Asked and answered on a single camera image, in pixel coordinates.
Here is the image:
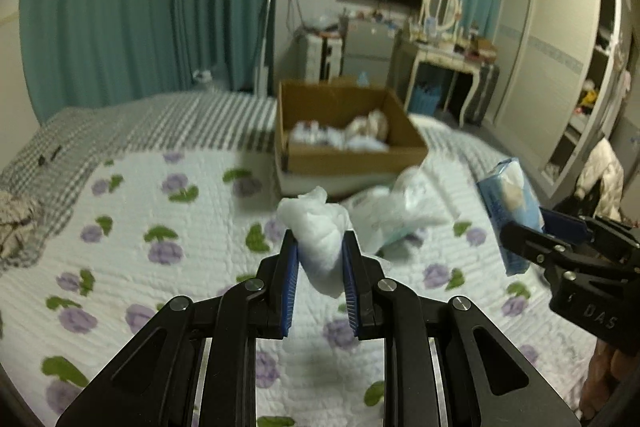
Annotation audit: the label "large teal curtain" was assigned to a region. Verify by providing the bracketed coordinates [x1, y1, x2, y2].
[20, 0, 266, 121]

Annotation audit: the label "white stick vacuum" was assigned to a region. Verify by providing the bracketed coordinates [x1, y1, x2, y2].
[254, 0, 272, 98]

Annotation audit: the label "clear water jug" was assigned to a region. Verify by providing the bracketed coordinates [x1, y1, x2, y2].
[192, 69, 215, 90]

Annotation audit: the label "white sliding wardrobe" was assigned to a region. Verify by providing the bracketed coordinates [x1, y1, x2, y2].
[485, 0, 629, 198]

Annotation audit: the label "floral tissue pack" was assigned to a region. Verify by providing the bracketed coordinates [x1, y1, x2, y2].
[288, 120, 345, 150]

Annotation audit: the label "clear plastic bag pack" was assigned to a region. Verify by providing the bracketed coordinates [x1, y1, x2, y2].
[342, 167, 459, 255]

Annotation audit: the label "white dressing table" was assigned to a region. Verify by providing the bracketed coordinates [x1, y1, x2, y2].
[397, 37, 482, 129]

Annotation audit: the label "white jacket on chair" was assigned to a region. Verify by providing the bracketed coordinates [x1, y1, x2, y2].
[574, 138, 625, 221]

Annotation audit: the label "white oval vanity mirror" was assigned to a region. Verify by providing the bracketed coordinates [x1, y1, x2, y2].
[420, 0, 461, 36]

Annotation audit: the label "brown cardboard box on bed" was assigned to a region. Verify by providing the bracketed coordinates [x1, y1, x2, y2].
[276, 82, 427, 176]

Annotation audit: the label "cardboard box on floor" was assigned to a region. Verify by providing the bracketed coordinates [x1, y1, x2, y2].
[330, 72, 370, 88]

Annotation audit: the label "grey mini fridge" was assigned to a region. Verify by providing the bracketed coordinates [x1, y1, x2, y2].
[342, 18, 397, 87]

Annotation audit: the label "white quilt purple flowers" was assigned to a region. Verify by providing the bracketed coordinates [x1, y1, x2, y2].
[1, 124, 594, 426]

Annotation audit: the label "white suitcase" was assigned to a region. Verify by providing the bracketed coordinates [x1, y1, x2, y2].
[299, 34, 343, 83]

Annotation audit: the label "blue tissue pack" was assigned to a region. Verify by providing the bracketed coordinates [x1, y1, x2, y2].
[476, 157, 544, 277]

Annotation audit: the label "blue laundry basket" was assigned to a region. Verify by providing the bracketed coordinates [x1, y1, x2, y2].
[409, 84, 442, 116]

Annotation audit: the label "white plastic bottle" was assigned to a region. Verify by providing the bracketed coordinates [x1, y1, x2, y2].
[344, 109, 390, 152]

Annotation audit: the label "striped dark suitcase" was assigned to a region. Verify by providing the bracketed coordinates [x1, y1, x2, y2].
[465, 64, 500, 126]

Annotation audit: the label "patterned pillow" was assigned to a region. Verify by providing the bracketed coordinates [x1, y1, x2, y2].
[0, 190, 42, 260]

